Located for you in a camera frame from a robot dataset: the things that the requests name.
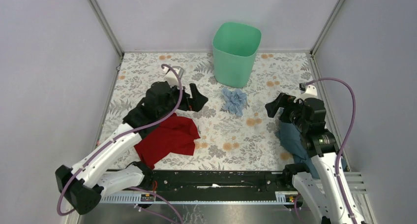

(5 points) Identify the green plastic trash bin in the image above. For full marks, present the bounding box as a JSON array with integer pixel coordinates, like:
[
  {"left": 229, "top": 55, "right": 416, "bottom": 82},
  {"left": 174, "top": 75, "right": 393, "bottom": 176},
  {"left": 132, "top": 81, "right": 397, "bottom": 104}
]
[{"left": 212, "top": 22, "right": 262, "bottom": 88}]

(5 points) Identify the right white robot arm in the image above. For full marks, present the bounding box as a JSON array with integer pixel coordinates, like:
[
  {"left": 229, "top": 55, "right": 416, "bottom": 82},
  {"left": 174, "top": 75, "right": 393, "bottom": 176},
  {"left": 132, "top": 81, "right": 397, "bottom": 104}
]
[{"left": 265, "top": 93, "right": 365, "bottom": 224}]

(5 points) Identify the floral table mat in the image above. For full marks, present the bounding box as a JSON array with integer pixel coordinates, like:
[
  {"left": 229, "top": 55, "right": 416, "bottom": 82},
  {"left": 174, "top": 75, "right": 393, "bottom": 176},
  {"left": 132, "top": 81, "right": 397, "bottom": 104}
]
[{"left": 99, "top": 53, "right": 312, "bottom": 171}]

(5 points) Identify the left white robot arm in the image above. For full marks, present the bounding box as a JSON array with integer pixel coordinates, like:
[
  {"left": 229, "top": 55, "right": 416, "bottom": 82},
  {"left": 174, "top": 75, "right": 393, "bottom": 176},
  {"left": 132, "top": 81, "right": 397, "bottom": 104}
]
[{"left": 55, "top": 81, "right": 209, "bottom": 216}]

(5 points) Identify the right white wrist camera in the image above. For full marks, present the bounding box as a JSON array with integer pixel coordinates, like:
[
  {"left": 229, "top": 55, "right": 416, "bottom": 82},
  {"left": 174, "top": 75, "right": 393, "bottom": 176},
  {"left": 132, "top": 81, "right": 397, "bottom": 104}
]
[{"left": 297, "top": 83, "right": 318, "bottom": 100}]

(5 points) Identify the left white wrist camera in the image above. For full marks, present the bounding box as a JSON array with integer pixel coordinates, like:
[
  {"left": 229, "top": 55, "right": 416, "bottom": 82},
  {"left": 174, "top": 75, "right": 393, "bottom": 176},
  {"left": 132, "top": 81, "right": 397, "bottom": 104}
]
[{"left": 162, "top": 66, "right": 185, "bottom": 87}]

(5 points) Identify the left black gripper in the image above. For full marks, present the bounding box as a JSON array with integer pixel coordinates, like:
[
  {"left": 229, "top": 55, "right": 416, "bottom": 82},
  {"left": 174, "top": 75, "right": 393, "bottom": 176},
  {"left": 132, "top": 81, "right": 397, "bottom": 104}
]
[{"left": 157, "top": 80, "right": 208, "bottom": 119}]

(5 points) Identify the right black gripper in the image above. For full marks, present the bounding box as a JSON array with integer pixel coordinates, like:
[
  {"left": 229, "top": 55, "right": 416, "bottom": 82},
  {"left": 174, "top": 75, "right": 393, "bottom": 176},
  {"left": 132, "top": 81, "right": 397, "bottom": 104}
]
[{"left": 264, "top": 92, "right": 308, "bottom": 131}]

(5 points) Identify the red cloth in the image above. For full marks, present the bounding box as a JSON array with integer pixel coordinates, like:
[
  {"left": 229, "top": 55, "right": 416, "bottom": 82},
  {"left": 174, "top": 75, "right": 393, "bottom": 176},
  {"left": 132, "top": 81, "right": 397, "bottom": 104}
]
[{"left": 134, "top": 113, "right": 200, "bottom": 169}]

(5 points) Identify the blue-grey cloth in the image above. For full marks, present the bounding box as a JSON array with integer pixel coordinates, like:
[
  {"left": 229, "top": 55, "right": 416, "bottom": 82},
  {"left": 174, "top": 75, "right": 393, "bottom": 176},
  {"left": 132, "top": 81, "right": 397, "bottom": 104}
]
[{"left": 275, "top": 121, "right": 320, "bottom": 179}]

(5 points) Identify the light blue plastic trash bag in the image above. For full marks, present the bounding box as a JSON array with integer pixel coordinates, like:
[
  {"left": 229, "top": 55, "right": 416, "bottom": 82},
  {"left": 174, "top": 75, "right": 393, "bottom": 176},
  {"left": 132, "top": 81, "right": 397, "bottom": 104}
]
[{"left": 221, "top": 88, "right": 247, "bottom": 117}]

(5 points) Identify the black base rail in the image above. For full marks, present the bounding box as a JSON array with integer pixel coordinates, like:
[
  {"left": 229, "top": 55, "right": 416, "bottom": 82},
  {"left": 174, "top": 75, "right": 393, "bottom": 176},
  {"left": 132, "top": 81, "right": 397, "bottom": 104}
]
[{"left": 139, "top": 170, "right": 297, "bottom": 202}]

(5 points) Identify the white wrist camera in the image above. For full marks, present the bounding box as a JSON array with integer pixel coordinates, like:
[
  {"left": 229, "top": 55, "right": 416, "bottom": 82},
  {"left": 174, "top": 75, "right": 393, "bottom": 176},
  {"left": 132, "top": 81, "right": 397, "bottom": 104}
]
[
  {"left": 297, "top": 83, "right": 318, "bottom": 100},
  {"left": 162, "top": 66, "right": 185, "bottom": 87}
]

